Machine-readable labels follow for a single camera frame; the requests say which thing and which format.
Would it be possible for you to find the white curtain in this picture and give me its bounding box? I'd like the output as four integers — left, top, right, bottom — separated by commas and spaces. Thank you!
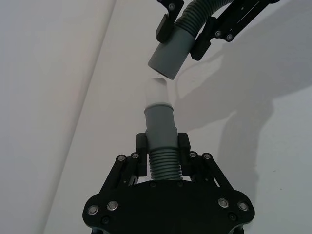
0, 0, 116, 234

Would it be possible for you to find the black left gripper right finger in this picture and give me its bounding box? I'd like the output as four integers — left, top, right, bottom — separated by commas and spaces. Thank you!
177, 132, 235, 191

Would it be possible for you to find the grey corrugated hose white tip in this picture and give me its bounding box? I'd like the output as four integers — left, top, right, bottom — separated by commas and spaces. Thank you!
144, 77, 183, 181

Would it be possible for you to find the white table cloth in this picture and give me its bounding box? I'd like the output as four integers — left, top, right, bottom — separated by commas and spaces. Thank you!
43, 0, 312, 234

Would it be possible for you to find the grey corrugated hose grey cuff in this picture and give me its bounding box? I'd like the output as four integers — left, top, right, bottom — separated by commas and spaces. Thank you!
148, 0, 231, 80

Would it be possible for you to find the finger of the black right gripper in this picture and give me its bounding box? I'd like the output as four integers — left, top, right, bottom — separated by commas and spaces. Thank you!
156, 0, 185, 44
191, 0, 281, 62

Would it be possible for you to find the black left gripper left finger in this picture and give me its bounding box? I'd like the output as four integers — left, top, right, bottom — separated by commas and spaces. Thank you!
102, 133, 150, 191

